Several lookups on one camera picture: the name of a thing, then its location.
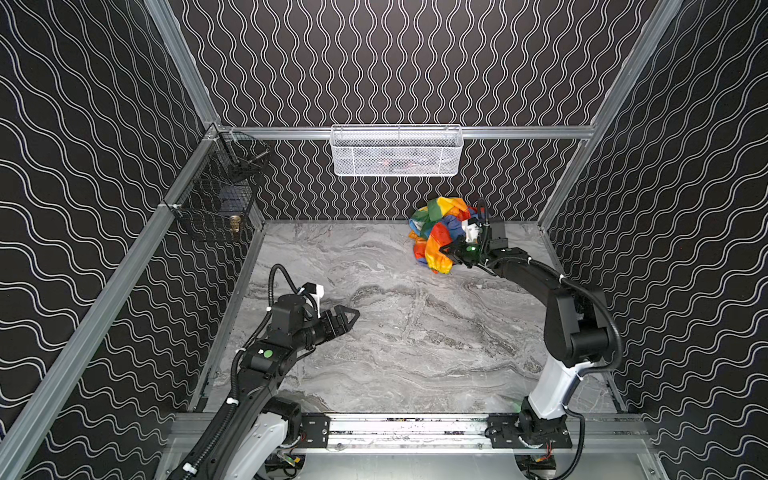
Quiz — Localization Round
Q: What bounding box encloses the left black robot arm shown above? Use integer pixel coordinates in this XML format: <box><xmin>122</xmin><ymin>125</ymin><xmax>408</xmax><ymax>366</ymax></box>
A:
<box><xmin>168</xmin><ymin>264</ymin><xmax>360</xmax><ymax>479</ymax></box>

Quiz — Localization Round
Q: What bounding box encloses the brass object in basket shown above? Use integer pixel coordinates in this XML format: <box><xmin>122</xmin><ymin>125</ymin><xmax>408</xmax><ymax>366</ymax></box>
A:
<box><xmin>229</xmin><ymin>215</ymin><xmax>242</xmax><ymax>234</ymax></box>

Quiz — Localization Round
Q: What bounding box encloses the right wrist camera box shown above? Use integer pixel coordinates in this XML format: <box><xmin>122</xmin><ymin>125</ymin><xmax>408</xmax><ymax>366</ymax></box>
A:
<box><xmin>462</xmin><ymin>221</ymin><xmax>482</xmax><ymax>244</ymax></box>

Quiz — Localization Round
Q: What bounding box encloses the rainbow striped jacket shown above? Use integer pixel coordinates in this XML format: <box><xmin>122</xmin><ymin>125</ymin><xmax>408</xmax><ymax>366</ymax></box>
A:
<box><xmin>409</xmin><ymin>197</ymin><xmax>487</xmax><ymax>274</ymax></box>

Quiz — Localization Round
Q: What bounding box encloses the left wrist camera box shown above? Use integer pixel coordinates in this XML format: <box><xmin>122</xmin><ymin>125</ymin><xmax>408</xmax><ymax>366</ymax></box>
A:
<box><xmin>299</xmin><ymin>282</ymin><xmax>325</xmax><ymax>308</ymax></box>

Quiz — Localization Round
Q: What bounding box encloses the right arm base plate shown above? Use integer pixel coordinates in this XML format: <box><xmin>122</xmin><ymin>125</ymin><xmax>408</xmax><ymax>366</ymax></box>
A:
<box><xmin>484</xmin><ymin>413</ymin><xmax>573</xmax><ymax>449</ymax></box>

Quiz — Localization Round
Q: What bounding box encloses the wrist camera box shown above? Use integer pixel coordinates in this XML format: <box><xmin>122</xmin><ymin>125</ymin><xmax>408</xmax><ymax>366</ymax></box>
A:
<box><xmin>299</xmin><ymin>282</ymin><xmax>325</xmax><ymax>308</ymax></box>
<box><xmin>462</xmin><ymin>221</ymin><xmax>482</xmax><ymax>244</ymax></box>

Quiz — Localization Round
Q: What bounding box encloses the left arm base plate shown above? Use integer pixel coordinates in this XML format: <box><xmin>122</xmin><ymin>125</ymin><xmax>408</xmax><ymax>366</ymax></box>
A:
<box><xmin>279</xmin><ymin>413</ymin><xmax>331</xmax><ymax>449</ymax></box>

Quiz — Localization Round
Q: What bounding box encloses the aluminium front rail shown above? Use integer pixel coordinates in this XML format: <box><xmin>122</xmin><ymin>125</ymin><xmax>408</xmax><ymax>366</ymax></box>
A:
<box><xmin>294</xmin><ymin>413</ymin><xmax>650</xmax><ymax>454</ymax></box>

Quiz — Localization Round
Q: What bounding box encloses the black wire wall basket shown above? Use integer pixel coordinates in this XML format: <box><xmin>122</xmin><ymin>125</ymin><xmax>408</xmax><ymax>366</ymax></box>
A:
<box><xmin>172</xmin><ymin>132</ymin><xmax>272</xmax><ymax>245</ymax></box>

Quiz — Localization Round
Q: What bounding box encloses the white mesh wall basket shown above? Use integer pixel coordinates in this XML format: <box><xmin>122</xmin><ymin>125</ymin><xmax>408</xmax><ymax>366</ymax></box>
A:
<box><xmin>329</xmin><ymin>124</ymin><xmax>464</xmax><ymax>177</ymax></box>

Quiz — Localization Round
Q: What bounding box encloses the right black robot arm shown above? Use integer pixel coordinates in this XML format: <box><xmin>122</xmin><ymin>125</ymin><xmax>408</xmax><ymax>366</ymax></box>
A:
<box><xmin>439</xmin><ymin>222</ymin><xmax>624</xmax><ymax>447</ymax></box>

